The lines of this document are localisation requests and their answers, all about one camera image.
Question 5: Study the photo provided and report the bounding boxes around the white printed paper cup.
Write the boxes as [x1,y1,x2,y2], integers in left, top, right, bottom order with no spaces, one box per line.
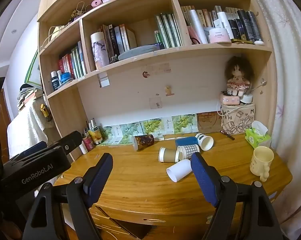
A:
[195,133,214,151]

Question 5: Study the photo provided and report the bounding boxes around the blue cup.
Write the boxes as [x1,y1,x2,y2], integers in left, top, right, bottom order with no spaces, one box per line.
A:
[175,137,198,147]

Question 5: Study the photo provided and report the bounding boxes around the tan paper cup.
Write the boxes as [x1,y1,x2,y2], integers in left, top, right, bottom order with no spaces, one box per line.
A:
[159,147,183,163]

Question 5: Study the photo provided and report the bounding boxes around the cream ceramic mug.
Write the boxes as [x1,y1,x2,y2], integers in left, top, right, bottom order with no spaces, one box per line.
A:
[250,146,274,182]

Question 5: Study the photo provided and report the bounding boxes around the red small can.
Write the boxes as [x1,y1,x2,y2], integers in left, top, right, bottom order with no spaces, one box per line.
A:
[83,137,95,152]

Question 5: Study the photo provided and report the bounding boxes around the green tissue pack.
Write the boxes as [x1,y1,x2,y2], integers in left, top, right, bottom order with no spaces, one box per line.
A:
[245,120,272,148]

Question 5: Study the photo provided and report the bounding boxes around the yellow perfume bottle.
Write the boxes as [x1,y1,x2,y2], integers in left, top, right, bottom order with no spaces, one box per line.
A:
[89,118,103,145]

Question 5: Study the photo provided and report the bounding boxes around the pink radio box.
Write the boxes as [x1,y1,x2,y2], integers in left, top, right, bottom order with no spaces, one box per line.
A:
[220,94,240,106]

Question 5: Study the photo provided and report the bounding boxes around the brown-haired rag doll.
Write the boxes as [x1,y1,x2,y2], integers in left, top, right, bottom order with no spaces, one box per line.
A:
[224,56,254,97]

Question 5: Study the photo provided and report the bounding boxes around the floral tall tin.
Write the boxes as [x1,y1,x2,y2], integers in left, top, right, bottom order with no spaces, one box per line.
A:
[90,32,109,69]

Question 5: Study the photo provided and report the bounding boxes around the wooden bookshelf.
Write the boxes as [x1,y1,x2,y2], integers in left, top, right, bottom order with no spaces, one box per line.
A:
[36,0,278,160]

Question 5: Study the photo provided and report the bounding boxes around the pink round jar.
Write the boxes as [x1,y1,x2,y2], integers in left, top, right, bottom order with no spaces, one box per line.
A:
[208,28,231,43]

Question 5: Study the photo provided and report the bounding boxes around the white floral curtain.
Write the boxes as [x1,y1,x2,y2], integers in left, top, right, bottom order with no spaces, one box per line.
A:
[257,0,301,239]

